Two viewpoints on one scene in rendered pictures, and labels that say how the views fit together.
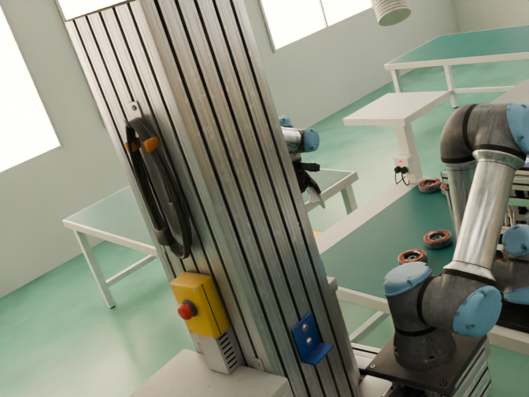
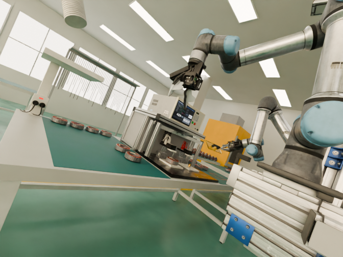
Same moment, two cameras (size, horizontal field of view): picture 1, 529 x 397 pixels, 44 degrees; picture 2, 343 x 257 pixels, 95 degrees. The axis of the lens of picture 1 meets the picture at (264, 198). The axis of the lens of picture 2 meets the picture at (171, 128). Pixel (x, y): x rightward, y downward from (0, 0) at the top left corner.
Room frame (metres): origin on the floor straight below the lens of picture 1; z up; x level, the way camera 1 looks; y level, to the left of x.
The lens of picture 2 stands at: (2.28, 0.58, 1.01)
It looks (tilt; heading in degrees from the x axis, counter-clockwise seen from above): 1 degrees up; 261
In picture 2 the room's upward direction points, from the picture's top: 22 degrees clockwise
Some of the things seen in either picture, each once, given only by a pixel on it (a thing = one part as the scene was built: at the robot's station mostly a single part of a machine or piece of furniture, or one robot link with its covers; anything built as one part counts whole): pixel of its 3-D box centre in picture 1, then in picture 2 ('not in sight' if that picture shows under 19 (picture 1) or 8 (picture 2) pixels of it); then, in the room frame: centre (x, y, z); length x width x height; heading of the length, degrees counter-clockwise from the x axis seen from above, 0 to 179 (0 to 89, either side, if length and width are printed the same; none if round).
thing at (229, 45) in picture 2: not in sight; (225, 48); (2.09, -0.08, 1.45); 0.11 x 0.11 x 0.08; 51
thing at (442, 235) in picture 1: (438, 239); (122, 148); (2.38, -0.62, 0.77); 0.11 x 0.11 x 0.04
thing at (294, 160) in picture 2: not in sight; (298, 163); (1.71, 0.08, 1.09); 0.15 x 0.15 x 0.10
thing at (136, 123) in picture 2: not in sight; (133, 129); (2.37, -0.90, 0.91); 0.28 x 0.03 x 0.32; 125
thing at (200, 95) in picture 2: not in sight; (186, 119); (1.04, -4.97, 1.65); 0.50 x 0.45 x 3.30; 125
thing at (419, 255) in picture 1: (412, 259); (132, 156); (2.28, -0.48, 0.77); 0.11 x 0.11 x 0.04
